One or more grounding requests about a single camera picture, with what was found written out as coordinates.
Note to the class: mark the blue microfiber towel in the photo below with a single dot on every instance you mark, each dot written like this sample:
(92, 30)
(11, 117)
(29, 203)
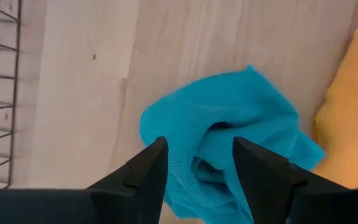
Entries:
(228, 102)

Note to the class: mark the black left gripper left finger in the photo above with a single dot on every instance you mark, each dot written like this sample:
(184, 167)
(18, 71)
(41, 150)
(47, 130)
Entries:
(135, 193)

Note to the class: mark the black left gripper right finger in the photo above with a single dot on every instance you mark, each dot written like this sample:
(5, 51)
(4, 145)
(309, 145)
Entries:
(275, 193)

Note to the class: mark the orange microfiber towel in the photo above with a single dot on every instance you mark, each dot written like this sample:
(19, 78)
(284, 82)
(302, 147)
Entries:
(353, 109)

